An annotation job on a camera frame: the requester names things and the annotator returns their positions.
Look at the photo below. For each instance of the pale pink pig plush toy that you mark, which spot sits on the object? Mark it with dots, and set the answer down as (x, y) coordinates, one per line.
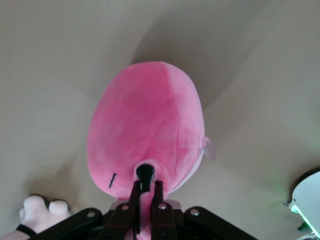
(35, 212)

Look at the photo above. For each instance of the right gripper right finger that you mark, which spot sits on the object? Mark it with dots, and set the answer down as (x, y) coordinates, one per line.
(162, 222)

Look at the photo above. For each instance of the hot pink round plush toy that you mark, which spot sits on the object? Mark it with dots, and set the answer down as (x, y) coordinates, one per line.
(145, 112)

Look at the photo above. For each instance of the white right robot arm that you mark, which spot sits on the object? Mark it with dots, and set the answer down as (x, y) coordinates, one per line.
(310, 197)

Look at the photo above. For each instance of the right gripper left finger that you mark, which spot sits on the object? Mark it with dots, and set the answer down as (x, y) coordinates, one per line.
(125, 220)

